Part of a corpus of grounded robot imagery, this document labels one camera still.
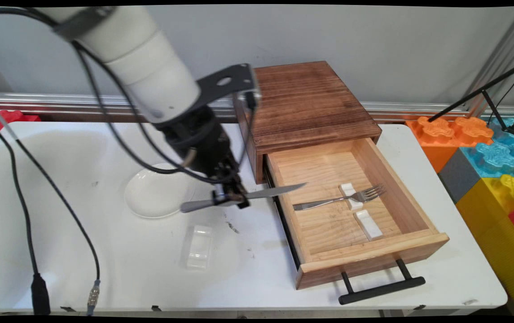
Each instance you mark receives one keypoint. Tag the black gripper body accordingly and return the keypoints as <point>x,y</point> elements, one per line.
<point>203,143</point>

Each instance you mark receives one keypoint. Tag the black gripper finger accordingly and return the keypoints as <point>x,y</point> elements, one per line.
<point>240,190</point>
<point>221,194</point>

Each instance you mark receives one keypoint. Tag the silver table knife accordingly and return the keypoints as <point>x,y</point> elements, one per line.
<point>274,191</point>

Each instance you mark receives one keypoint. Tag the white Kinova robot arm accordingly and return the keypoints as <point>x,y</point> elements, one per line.
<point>149,67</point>

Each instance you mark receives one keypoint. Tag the long white cutlery rest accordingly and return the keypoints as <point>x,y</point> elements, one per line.
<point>199,249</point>

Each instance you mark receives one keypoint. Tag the white round plate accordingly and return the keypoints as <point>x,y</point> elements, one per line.
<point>158,195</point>

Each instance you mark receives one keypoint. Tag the silver fork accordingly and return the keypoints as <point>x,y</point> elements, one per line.
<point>328,202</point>

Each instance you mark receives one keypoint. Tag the light wooden drawer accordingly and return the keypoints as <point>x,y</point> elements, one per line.
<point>328,233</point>

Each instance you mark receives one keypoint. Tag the dark wooden cabinet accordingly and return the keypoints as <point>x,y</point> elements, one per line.
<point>306,98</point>

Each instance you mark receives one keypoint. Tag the small white cutlery rest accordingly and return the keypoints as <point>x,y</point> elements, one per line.
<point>368,225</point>
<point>352,205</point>

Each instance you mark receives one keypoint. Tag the orange foam block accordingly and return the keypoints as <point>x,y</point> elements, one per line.
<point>441,134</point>

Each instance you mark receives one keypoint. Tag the yellow foam block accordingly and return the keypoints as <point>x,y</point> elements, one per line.
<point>490,233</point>

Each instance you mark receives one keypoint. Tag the black tripod stand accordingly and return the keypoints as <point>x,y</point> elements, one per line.
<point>481,92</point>

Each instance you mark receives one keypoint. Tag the blue foam block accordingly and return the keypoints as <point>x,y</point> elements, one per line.
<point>499,154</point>

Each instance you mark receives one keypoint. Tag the black drawer slide rail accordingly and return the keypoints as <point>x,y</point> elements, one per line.
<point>286,226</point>

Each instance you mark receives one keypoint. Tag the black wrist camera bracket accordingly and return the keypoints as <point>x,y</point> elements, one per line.
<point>225,83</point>

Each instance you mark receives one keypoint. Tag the aluminium rail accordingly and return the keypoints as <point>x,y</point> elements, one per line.
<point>81,104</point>

